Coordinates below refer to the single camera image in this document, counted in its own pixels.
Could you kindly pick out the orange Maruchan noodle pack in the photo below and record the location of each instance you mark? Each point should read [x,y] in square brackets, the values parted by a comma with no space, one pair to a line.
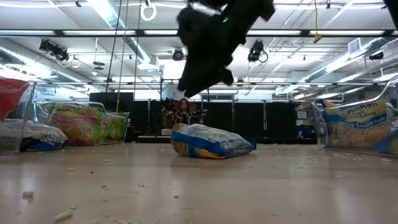
[11,96]

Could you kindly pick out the blue soy sauce noodle pack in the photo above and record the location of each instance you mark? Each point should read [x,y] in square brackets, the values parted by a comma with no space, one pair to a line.
[354,124]
[43,133]
[388,144]
[211,143]

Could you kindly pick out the black ceiling spotlight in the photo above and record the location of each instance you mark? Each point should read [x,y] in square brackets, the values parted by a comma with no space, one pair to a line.
[255,51]
[178,55]
[376,56]
[56,51]

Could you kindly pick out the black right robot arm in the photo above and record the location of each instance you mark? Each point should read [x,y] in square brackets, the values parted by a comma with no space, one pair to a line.
[248,12]

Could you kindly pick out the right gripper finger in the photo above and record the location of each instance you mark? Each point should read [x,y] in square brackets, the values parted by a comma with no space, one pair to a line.
[214,79]
[196,70]

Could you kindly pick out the green chili shrimp noodle pack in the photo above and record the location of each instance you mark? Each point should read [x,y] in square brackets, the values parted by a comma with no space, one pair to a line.
[74,124]
[115,127]

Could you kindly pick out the white noodle crumb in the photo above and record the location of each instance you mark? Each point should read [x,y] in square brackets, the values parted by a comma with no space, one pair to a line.
[63,215]

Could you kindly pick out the silver ceiling air duct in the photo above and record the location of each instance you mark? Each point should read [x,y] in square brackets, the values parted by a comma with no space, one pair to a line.
[109,15]
[342,62]

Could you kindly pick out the black partition wall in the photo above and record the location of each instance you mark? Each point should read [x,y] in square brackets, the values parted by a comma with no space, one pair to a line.
[248,119]

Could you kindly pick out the clear plastic bin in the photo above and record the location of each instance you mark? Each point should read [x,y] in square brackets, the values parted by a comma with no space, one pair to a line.
[317,124]
[42,115]
[32,99]

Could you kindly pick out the person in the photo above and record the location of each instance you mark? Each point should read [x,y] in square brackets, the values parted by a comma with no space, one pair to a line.
[184,109]

